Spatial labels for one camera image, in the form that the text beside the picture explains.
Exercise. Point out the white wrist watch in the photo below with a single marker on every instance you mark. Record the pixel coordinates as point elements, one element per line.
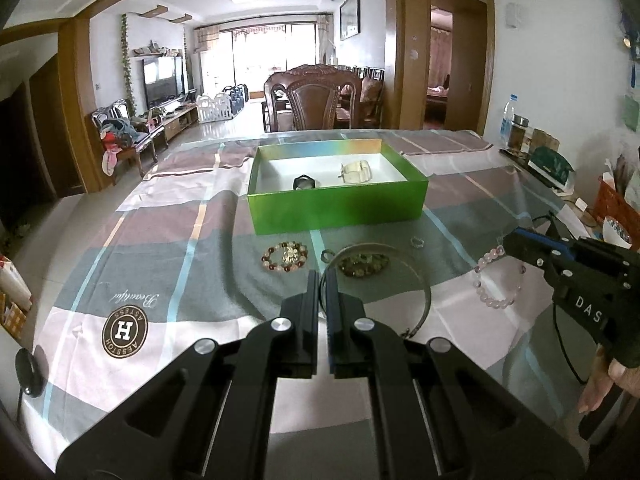
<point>357,172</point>

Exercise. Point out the wooden tv cabinet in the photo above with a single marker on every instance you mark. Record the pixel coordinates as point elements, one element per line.
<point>182,118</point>

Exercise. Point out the flat screen television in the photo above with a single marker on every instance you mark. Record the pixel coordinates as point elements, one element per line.
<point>162,79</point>

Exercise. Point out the black round knob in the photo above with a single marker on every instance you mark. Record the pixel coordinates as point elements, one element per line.
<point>28,373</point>

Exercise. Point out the white baby fence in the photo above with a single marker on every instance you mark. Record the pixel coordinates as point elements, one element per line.
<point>216,109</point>

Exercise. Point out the person's right hand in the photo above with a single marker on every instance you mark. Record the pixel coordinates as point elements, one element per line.
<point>606,373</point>

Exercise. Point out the black wrist watch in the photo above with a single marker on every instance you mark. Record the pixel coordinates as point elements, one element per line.
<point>303,182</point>

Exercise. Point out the plastic water bottle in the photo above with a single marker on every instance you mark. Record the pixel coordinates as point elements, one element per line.
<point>507,119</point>

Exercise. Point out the green ivy garland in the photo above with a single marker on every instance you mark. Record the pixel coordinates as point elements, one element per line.
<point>126,66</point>

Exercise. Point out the framed wall picture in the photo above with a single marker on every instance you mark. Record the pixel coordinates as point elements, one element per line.
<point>349,19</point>

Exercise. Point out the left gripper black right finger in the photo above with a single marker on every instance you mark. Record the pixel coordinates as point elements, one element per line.
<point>435,413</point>

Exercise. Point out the carved wooden dining chair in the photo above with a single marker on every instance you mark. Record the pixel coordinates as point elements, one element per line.
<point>314,92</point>

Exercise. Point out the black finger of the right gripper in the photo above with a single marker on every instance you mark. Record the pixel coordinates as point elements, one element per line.
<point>535,249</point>

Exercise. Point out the chair with clothes pile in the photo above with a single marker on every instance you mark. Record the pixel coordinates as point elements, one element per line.
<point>125,138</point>

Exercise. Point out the plaid bed sheet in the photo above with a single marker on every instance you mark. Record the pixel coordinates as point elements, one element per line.
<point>178,260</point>

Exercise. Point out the red white paper bag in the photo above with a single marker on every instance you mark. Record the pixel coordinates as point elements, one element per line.
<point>16,299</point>

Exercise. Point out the green cardboard box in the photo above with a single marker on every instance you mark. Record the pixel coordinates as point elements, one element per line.
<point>396,192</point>

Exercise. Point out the glass jar with lid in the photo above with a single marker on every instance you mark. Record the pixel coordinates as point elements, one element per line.
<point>519,125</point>

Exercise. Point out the green tissue box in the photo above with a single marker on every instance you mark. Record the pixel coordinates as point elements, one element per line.
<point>553,167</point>

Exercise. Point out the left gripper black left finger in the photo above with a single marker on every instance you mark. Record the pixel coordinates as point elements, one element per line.
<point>207,414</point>

